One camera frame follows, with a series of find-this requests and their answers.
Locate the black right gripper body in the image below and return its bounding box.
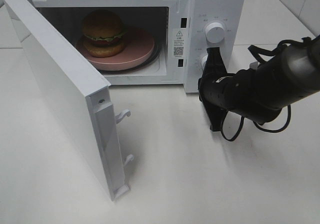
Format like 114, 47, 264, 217
198, 71, 240, 109

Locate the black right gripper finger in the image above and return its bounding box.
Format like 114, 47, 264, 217
202, 47, 227, 77
199, 98, 227, 132

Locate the white timer knob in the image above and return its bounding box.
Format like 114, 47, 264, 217
200, 54, 208, 70

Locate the pink round plate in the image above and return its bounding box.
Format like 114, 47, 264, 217
75, 27, 156, 72

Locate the toy burger with lettuce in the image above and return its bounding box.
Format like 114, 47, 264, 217
81, 9, 126, 58

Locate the white microwave door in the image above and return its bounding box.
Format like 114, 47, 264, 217
4, 0, 133, 200

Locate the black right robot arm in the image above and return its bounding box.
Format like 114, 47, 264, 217
198, 40, 320, 132

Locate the upper white power knob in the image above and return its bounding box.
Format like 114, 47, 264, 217
204, 21, 225, 44

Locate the white warning sticker QR code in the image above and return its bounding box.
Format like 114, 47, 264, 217
172, 28, 187, 58

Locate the glass microwave turntable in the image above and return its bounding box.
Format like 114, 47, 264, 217
98, 43, 162, 75

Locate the white microwave oven body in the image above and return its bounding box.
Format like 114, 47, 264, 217
28, 0, 244, 93

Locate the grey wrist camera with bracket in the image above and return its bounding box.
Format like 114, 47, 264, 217
249, 61, 260, 70

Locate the black camera cable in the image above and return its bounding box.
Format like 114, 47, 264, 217
219, 33, 320, 142

